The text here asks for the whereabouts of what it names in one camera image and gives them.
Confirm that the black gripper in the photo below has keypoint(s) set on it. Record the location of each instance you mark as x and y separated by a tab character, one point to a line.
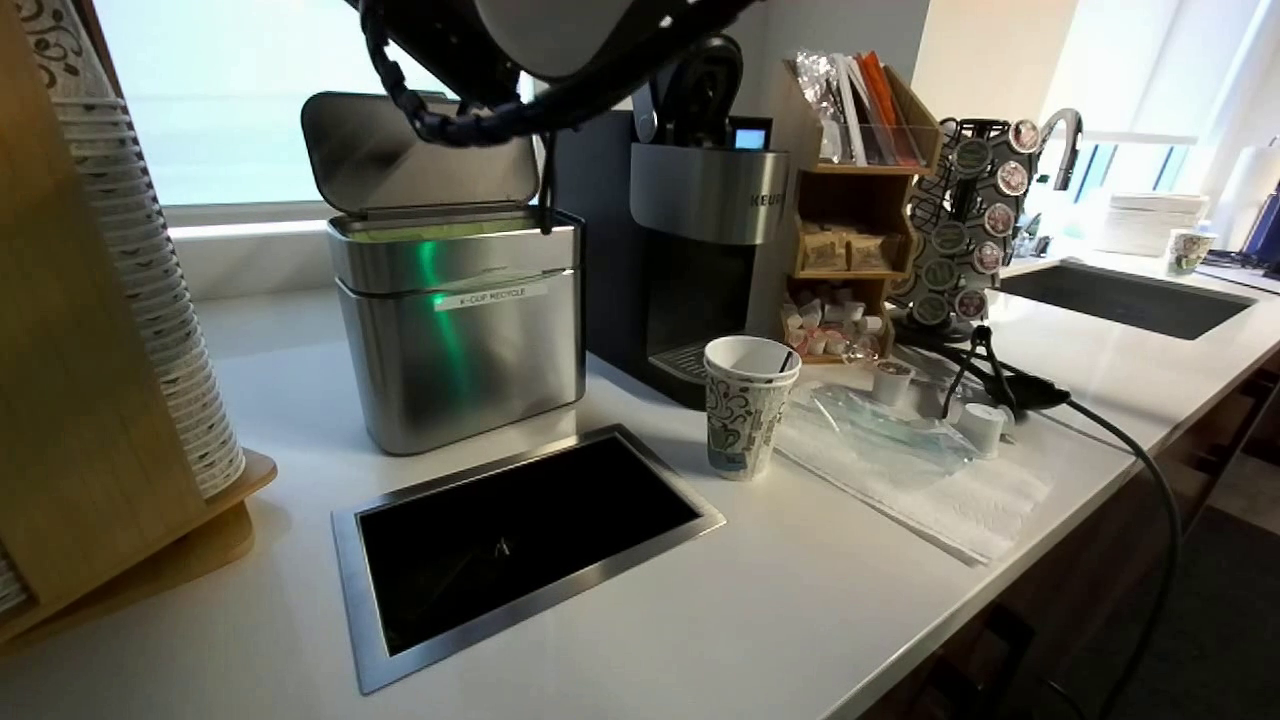
453	46

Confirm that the silver bin lid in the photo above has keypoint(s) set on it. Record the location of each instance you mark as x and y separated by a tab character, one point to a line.
401	166

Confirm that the silver steel bin body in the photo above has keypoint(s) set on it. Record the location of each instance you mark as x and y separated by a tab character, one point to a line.
453	375

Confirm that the coffee pod brown lid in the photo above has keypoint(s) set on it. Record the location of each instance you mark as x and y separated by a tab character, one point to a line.
895	387

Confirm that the black silver coffee machine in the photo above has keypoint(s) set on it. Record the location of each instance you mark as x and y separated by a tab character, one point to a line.
695	242

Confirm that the stack of paper cups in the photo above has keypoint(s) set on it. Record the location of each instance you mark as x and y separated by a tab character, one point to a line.
146	266

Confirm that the silver foil packets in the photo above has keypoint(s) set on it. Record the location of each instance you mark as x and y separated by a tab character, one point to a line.
827	107

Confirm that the wooden condiment organizer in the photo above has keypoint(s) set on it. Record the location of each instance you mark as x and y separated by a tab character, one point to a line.
853	202

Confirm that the orange packets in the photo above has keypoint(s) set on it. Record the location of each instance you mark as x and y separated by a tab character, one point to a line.
881	100

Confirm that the brown sugar packets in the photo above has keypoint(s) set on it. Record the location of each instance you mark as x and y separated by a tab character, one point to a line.
841	252

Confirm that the patterned paper cup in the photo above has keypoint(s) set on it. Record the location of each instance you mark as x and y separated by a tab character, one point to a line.
747	415
1190	250

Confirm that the pile of creamer cups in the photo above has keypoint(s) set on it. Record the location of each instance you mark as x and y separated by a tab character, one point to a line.
833	329

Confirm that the steel framed counter trash chute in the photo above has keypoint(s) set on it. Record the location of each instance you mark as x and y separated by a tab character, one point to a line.
522	544

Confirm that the wooden cup dispenser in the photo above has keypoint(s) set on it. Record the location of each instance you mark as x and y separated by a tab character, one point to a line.
81	403

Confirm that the black coffee pod carousel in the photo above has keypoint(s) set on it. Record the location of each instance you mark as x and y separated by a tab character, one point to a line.
967	242

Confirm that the clear plastic bag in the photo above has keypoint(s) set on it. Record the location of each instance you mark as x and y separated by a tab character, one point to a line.
895	435

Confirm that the chrome sink faucet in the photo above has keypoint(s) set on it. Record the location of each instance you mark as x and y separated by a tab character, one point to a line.
1062	142

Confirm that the small white creamer cup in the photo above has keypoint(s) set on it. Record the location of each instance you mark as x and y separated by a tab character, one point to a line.
982	427

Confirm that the white container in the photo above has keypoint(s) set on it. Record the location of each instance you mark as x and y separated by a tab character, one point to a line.
1155	227

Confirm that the dark counter sink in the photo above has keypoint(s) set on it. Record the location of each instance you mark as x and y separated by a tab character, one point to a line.
1133	299

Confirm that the white paper roll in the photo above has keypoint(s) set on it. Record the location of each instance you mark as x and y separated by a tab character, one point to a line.
1241	192

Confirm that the blue bottle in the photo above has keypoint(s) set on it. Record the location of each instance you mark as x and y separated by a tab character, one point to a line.
1266	232

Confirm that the dark wood cabinet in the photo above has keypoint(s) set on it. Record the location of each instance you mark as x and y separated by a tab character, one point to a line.
1064	627

